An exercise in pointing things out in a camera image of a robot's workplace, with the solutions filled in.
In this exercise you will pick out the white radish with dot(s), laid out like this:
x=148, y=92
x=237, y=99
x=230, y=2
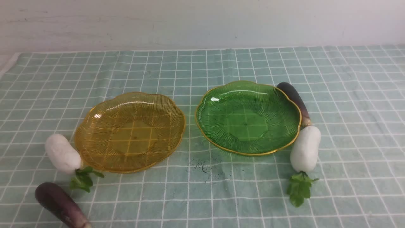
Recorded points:
x=303, y=159
x=67, y=160

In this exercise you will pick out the green checkered tablecloth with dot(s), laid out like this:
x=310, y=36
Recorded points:
x=354, y=95

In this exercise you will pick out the amber glass plate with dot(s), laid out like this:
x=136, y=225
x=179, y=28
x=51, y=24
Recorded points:
x=130, y=133

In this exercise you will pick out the green glass plate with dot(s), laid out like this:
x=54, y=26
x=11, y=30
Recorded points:
x=248, y=118

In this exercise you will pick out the purple eggplant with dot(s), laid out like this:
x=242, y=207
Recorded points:
x=294, y=96
x=54, y=199

